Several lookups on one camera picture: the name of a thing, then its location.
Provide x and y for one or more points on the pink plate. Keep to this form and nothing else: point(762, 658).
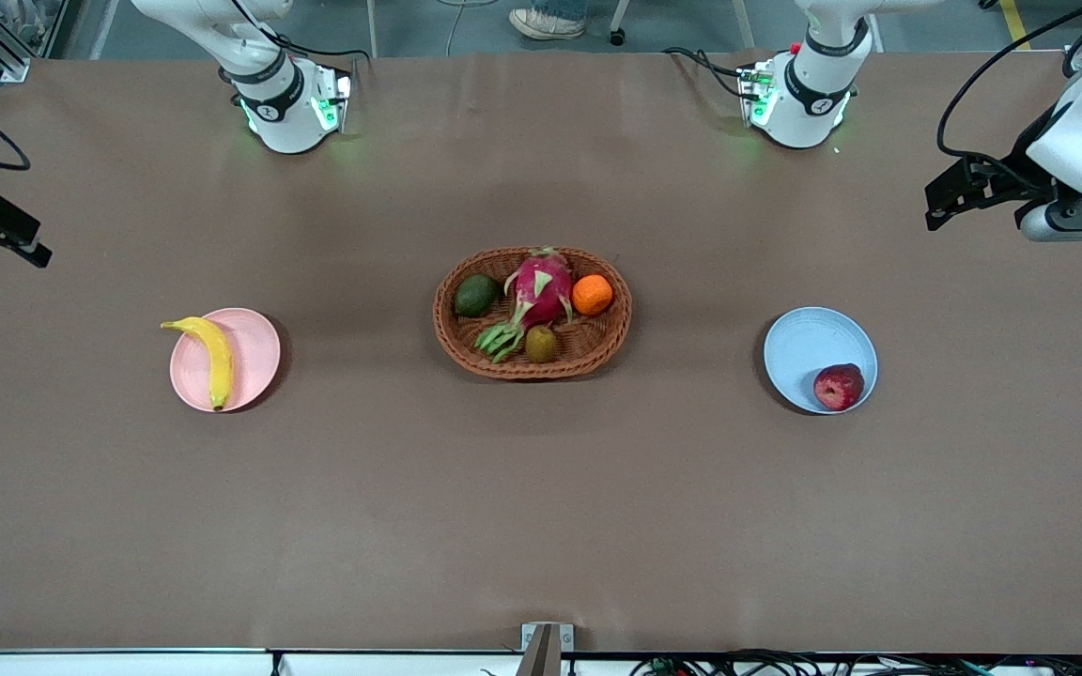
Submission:
point(255, 352)

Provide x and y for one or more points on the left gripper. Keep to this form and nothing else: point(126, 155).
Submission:
point(1016, 178)

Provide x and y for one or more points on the white sneaker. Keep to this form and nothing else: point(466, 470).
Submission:
point(546, 23)

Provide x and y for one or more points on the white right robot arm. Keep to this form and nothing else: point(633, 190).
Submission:
point(278, 103)

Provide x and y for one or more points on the pink dragon fruit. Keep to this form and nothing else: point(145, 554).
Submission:
point(541, 286)

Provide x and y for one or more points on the brown kiwi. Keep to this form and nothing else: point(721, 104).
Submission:
point(541, 344)

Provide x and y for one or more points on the yellow banana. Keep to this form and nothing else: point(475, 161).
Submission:
point(217, 361)

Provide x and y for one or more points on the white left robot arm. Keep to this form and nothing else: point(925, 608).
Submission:
point(818, 84)

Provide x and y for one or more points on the red apple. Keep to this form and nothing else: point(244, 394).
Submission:
point(839, 388)

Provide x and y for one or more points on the blue plate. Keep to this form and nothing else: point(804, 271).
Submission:
point(809, 347)

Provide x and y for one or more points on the green avocado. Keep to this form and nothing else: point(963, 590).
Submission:
point(476, 296)

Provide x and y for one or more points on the orange fruit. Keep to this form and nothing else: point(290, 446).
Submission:
point(592, 294)

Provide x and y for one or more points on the brown wicker basket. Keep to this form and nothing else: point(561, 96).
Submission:
point(597, 352)

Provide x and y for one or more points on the white table edge rail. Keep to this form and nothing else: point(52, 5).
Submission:
point(128, 664)

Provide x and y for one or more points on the white chair leg with caster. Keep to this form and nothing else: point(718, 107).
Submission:
point(618, 23)

